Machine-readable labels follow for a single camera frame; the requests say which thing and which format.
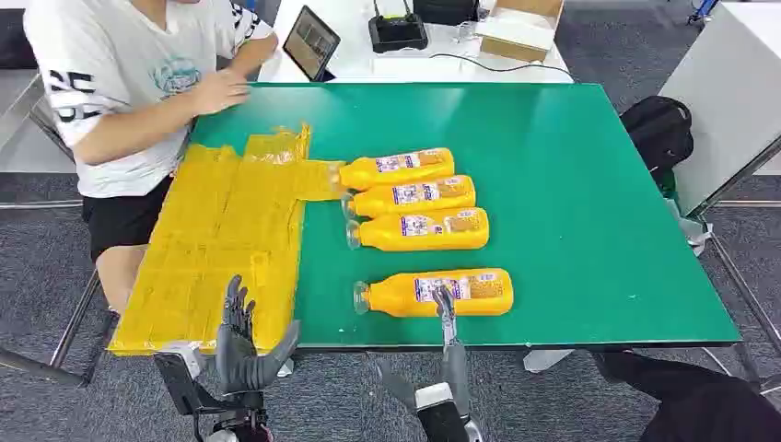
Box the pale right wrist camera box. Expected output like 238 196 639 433
414 382 455 411

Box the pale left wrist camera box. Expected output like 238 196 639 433
159 341 207 379

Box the black router with antennas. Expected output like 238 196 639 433
368 0 430 55

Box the white desk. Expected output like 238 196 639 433
258 0 575 85

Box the black backpack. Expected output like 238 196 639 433
619 95 695 185

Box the metal chair frame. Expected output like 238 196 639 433
0 268 121 390

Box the white plastic bag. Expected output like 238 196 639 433
665 198 714 258

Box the black cable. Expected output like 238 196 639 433
429 52 575 80

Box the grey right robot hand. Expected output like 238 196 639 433
375 285 472 417

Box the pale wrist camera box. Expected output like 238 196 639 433
414 382 455 411
159 341 207 379

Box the orange drink bottle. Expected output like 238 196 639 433
352 268 515 319
345 207 491 252
340 175 477 219
329 147 456 192

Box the black tablet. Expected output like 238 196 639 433
282 5 343 83

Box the person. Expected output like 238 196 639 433
23 0 279 319

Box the person's right hand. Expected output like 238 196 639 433
190 68 251 117

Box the yellow plastic sheet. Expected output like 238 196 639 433
108 123 346 357

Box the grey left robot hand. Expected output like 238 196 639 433
215 274 302 395

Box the white table with metal frame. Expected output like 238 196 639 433
659 0 781 395

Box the black case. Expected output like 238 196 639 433
413 0 481 27

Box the open cardboard box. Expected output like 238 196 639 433
474 0 565 64

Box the blue frame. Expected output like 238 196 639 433
686 0 721 27

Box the green table mat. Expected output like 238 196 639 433
189 82 742 350

